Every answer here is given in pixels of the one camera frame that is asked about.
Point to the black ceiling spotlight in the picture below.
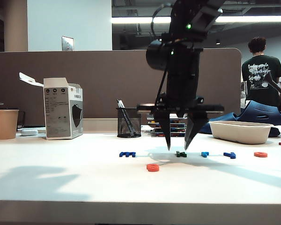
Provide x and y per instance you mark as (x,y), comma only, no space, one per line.
(217,42)

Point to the green letter k magnet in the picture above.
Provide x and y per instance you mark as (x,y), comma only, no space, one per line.
(181,154)

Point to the brown paper cup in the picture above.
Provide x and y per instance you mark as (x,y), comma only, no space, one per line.
(5,124)

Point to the black white pen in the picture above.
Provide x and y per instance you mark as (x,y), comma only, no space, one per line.
(120,104)

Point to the brown desk partition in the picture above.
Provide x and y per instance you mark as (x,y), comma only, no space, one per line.
(107,82)

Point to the white ceiling light strip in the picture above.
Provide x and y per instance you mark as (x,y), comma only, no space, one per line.
(135,20)

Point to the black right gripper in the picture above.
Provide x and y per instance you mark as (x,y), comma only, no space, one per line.
(182,89)

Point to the light blue letter r magnet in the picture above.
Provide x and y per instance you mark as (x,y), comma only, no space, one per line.
(204,154)

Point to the beige oval bin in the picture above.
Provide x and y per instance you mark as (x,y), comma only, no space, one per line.
(238,133)

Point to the blue letter y magnet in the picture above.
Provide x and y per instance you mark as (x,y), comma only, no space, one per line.
(229,155)

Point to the blue letter m magnet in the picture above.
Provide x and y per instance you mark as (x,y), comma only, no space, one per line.
(127,154)

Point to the white grey mask box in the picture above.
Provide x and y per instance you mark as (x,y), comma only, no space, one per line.
(57,112)

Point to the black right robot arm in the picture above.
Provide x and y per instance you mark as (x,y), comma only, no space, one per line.
(178,58)

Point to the metal wall plate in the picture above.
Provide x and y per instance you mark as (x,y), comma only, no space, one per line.
(67,43)

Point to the letter magnet package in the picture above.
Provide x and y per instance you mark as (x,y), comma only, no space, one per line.
(178,135)
(178,125)
(178,122)
(178,130)

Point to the white earbuds case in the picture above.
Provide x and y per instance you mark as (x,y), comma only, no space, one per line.
(29,132)

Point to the orange letter o magnet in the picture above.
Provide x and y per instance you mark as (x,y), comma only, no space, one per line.
(153,167)
(260,154)

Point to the blue fabric bag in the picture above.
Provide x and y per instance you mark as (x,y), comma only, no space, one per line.
(260,112)

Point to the black mesh pen holder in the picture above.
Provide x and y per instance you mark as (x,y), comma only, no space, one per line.
(128,124)

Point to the person in dark green shirt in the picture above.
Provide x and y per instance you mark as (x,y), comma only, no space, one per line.
(255,70)

